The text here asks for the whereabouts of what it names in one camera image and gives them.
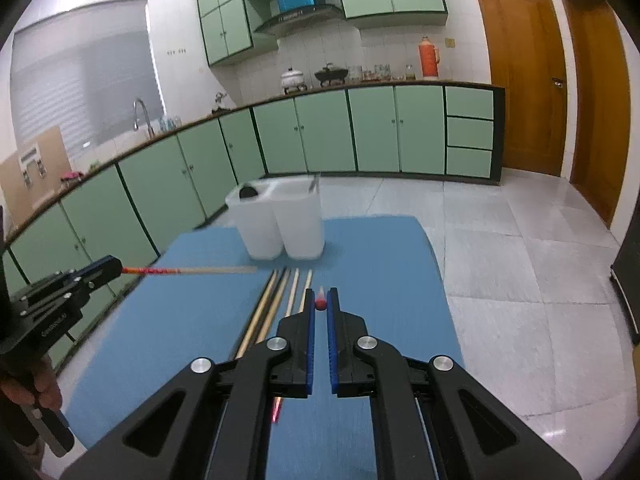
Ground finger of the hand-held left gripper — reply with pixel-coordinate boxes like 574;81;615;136
52;256;122;286
17;265;124;317

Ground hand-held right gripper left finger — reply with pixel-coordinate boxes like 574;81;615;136
60;289;316;480

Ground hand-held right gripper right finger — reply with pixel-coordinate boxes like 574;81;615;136
327;288;582;480

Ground brown wooden chopstick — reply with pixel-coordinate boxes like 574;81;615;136
252;267;292;348
234;269;279;360

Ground white two-compartment utensil holder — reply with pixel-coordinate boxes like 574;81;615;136
225;176;326;261

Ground person's left hand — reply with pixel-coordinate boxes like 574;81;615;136
0;355;64;413

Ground blue table mat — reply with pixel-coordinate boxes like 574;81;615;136
65;216;466;480

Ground cardboard board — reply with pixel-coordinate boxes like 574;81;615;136
0;126;73;226

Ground metal kitchen faucet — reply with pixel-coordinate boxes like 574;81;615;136
132;98;155;138

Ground grey window blind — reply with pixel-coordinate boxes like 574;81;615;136
10;0;165;161

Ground green base kitchen cabinets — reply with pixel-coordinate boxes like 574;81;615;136
0;82;505;376

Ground white cooking pot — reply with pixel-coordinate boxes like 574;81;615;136
280;66;307;93

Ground black wok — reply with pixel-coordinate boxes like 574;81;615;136
314;62;349;86

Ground dark furniture piece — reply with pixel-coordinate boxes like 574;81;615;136
610;232;640;346

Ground orange thermos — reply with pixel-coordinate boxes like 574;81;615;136
419;36;441;79

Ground black range hood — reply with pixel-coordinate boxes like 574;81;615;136
252;4;343;38

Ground plain wooden door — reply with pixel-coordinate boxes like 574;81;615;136
560;0;632;228

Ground wooden door with handle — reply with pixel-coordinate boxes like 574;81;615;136
469;0;568;177

